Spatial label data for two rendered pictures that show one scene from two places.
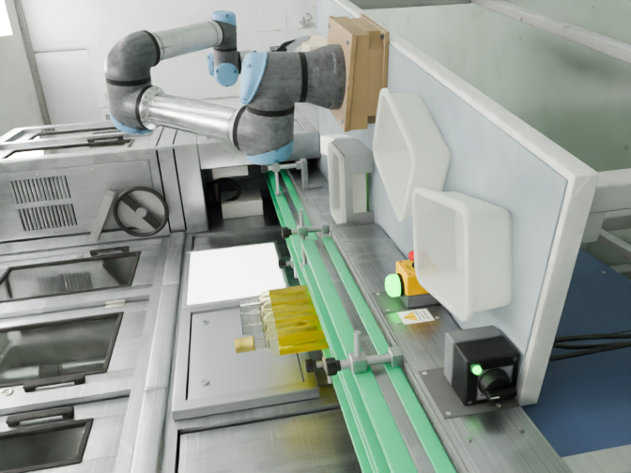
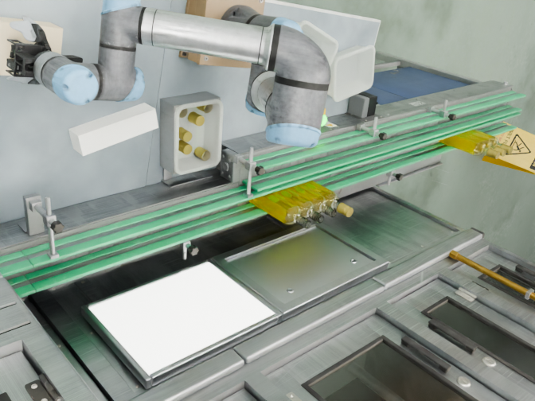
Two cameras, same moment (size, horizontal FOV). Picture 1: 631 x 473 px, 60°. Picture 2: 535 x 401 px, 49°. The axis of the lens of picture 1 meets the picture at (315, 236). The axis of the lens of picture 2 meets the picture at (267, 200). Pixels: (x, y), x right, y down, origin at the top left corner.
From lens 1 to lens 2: 2.69 m
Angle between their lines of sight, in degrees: 107
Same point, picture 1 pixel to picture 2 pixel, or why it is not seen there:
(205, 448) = (387, 254)
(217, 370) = (337, 261)
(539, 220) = (369, 40)
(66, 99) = not seen: outside the picture
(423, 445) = (394, 124)
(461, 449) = (392, 114)
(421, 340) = (345, 122)
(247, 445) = (369, 241)
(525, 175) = (365, 29)
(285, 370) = (310, 235)
